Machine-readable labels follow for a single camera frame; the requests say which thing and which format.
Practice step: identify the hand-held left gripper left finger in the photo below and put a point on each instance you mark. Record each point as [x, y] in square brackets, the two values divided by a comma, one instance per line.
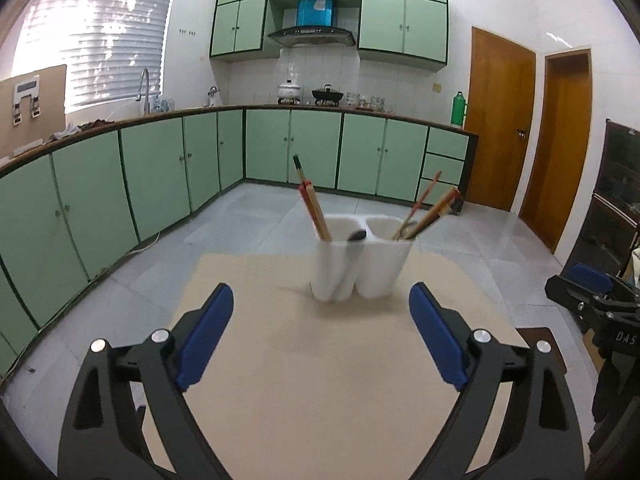
[210, 330]

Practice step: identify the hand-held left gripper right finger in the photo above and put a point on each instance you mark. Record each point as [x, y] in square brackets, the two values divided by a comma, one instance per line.
[435, 330]

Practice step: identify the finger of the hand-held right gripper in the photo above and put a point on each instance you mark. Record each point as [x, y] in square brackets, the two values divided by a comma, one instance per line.
[570, 295]
[592, 277]

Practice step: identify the white utensil holder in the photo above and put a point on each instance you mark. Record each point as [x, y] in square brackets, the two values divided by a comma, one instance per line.
[380, 265]

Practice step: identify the black chopstick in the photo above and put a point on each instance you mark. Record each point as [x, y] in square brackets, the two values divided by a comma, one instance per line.
[299, 170]

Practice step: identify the dark display cabinet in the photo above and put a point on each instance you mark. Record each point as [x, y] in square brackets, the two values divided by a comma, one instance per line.
[615, 200]

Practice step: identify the black spoon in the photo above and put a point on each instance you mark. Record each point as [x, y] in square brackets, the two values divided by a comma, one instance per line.
[356, 235]

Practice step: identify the green base cabinets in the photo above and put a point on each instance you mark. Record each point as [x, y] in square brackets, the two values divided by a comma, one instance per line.
[90, 200]

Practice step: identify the closed wooden door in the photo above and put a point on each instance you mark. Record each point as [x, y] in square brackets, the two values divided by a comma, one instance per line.
[500, 120]

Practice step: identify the green thermos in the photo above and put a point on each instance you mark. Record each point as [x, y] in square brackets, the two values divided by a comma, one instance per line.
[458, 110]

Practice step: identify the row of jars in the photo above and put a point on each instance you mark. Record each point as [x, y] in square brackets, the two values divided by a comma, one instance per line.
[370, 102]

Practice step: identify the cloth on counter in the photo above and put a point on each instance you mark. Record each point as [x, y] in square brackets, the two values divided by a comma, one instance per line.
[80, 129]

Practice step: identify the white pot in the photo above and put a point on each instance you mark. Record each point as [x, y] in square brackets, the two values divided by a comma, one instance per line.
[289, 91]

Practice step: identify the metal faucet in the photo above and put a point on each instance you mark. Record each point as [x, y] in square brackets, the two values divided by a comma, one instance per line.
[145, 85]

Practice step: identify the black wok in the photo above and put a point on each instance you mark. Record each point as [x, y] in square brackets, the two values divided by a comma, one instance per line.
[327, 94]

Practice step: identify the cardboard sheet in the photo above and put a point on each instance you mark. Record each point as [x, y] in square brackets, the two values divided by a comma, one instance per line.
[45, 105]

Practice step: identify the range hood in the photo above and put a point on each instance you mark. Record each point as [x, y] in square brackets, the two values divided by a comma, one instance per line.
[312, 36]

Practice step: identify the window blinds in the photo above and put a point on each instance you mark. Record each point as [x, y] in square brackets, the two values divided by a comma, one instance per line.
[100, 35]

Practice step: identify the wooden door with frame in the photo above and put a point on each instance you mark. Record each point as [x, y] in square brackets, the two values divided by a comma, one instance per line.
[560, 150]

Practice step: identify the green wall cabinets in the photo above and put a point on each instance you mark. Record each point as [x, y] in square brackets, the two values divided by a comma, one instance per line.
[400, 15]

